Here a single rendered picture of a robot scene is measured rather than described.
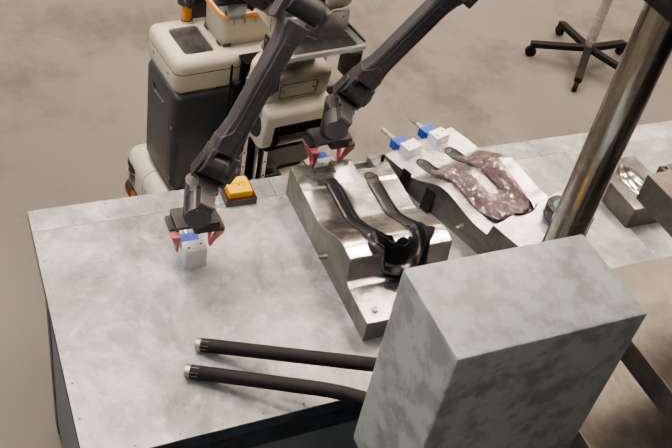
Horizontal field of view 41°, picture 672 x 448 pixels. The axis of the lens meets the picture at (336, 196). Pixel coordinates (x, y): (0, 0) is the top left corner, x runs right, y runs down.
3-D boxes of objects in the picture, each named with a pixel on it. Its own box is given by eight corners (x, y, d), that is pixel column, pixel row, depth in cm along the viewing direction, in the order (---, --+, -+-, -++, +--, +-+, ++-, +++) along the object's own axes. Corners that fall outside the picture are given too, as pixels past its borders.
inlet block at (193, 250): (170, 230, 212) (171, 214, 209) (190, 227, 214) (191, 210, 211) (184, 269, 204) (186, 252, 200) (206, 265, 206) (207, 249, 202)
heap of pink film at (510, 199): (423, 174, 235) (430, 151, 229) (469, 153, 245) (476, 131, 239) (494, 233, 221) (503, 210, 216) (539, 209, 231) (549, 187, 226)
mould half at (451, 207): (380, 170, 242) (388, 138, 235) (446, 142, 257) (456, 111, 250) (515, 286, 217) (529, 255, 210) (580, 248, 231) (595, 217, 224)
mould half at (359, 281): (285, 193, 229) (292, 152, 220) (376, 179, 239) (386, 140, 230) (362, 341, 196) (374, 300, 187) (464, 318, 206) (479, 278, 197)
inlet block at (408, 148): (373, 139, 248) (377, 124, 244) (386, 134, 250) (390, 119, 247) (405, 166, 241) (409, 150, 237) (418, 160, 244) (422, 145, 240)
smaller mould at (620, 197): (583, 181, 253) (592, 162, 249) (625, 174, 259) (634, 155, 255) (625, 228, 240) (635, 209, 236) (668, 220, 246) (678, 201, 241)
